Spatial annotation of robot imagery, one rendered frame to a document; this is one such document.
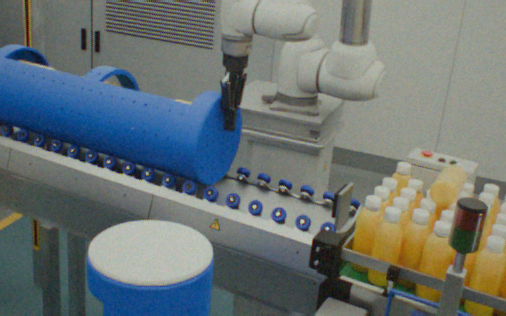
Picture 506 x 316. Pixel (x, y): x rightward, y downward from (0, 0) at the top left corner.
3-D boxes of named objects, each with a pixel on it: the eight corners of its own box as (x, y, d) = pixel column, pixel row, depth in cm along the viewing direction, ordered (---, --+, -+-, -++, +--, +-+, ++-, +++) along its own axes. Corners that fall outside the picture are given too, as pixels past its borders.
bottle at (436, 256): (440, 306, 164) (455, 240, 157) (411, 298, 166) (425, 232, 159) (444, 292, 170) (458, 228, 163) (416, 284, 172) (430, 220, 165)
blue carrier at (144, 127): (42, 108, 255) (35, 36, 243) (241, 164, 221) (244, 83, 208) (-17, 133, 232) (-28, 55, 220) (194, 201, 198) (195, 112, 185)
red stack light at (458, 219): (455, 214, 141) (459, 198, 139) (486, 223, 138) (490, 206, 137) (448, 226, 135) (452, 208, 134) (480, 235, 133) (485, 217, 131)
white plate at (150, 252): (187, 213, 168) (187, 217, 169) (76, 228, 156) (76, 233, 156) (232, 269, 145) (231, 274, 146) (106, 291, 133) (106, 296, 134)
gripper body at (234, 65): (240, 58, 189) (237, 89, 192) (254, 53, 196) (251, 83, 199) (217, 53, 192) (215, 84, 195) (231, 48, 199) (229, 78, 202)
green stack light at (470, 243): (450, 235, 143) (455, 215, 141) (481, 244, 140) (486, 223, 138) (444, 247, 137) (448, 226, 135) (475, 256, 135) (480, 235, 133)
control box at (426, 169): (409, 176, 214) (415, 146, 211) (472, 192, 206) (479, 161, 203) (401, 186, 206) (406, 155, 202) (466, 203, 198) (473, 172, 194)
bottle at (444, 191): (462, 200, 167) (474, 177, 183) (448, 176, 167) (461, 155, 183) (438, 211, 171) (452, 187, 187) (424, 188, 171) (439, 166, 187)
